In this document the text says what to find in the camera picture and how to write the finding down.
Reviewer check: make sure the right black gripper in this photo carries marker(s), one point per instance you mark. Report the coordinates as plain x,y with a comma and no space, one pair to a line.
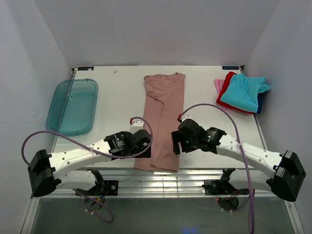
177,137

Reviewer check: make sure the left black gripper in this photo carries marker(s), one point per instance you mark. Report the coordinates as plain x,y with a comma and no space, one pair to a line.
146,154

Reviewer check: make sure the dusty pink t shirt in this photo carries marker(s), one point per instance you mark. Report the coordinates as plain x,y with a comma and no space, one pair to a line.
163,103

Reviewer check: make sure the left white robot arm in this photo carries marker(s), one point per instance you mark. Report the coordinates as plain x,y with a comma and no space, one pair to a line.
47,171

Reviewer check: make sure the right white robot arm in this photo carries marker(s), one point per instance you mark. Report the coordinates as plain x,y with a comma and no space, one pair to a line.
282,174

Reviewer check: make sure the light pink folded t shirt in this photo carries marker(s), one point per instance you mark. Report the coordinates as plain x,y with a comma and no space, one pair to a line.
221,87

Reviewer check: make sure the teal plastic tray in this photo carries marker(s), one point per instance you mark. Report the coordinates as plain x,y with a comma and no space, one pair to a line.
73,107

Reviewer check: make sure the cyan folded t shirt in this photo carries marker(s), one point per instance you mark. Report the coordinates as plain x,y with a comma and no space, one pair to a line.
243,91

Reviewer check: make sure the dark blue folded t shirt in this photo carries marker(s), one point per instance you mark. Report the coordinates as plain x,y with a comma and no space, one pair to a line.
260,99

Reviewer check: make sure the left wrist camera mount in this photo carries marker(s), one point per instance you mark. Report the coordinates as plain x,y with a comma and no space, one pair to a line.
136,124

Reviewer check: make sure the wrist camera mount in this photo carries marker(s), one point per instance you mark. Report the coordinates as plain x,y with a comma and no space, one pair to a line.
136,124
182,118

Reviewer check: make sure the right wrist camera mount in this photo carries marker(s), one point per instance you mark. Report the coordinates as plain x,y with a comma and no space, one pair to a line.
182,118

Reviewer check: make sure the aluminium rail frame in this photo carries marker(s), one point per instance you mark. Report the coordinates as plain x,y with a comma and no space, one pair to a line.
139,184

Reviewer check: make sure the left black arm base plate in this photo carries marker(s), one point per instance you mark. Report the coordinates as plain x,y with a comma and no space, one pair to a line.
107,187

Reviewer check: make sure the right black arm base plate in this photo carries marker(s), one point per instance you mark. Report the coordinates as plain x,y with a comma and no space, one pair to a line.
222,187

